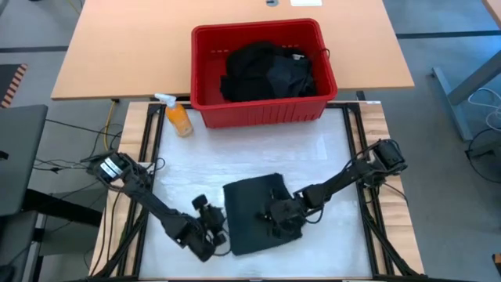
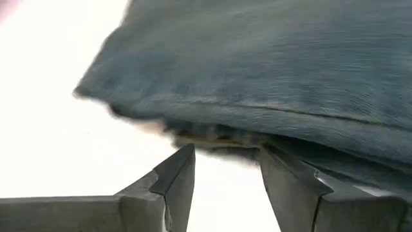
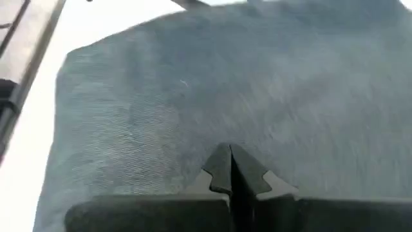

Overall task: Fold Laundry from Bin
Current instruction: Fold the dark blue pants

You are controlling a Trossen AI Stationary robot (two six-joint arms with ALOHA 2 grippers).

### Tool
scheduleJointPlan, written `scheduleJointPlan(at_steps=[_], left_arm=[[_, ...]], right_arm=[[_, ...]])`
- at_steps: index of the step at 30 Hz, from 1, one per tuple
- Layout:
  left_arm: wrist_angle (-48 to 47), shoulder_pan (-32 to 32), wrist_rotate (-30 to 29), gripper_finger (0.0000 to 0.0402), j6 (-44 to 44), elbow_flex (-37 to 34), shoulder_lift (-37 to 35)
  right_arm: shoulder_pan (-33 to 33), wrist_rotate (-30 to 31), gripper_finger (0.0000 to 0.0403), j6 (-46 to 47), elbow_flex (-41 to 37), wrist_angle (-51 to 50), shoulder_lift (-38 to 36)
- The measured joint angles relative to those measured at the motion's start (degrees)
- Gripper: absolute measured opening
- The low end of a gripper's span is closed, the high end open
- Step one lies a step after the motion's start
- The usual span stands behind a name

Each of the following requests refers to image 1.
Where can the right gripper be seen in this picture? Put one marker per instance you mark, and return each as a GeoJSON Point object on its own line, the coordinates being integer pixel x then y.
{"type": "Point", "coordinates": [285, 215]}

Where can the orange spray bottle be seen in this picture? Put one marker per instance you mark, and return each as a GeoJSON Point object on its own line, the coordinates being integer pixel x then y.
{"type": "Point", "coordinates": [179, 117]}

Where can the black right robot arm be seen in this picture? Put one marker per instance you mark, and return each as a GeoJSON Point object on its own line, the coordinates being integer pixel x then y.
{"type": "Point", "coordinates": [344, 178]}

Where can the white paper sheet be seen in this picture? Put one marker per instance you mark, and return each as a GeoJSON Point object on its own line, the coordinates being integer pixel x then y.
{"type": "Point", "coordinates": [306, 2]}

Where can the hazard-striped floor mat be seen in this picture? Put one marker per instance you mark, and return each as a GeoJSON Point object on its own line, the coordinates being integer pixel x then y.
{"type": "Point", "coordinates": [13, 84]}

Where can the wooden desk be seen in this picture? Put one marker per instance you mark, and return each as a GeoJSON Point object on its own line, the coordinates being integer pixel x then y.
{"type": "Point", "coordinates": [129, 47]}
{"type": "Point", "coordinates": [496, 8]}

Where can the grey table leg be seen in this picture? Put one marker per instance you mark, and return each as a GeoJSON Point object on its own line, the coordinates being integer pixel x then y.
{"type": "Point", "coordinates": [450, 98]}

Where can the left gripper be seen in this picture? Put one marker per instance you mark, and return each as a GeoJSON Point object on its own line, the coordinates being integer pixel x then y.
{"type": "Point", "coordinates": [213, 223]}

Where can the black sweater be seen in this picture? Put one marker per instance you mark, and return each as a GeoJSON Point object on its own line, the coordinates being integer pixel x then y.
{"type": "Point", "coordinates": [246, 70]}

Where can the dark blue jeans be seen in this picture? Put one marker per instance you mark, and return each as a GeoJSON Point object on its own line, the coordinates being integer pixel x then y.
{"type": "Point", "coordinates": [246, 219]}

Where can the black aluminium table frame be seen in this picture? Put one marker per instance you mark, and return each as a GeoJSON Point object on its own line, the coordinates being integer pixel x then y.
{"type": "Point", "coordinates": [153, 107]}

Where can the red plastic bin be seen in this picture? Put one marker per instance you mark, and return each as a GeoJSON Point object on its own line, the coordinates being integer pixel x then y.
{"type": "Point", "coordinates": [203, 51]}

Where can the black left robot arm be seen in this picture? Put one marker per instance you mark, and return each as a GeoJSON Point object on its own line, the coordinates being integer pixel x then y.
{"type": "Point", "coordinates": [156, 207]}

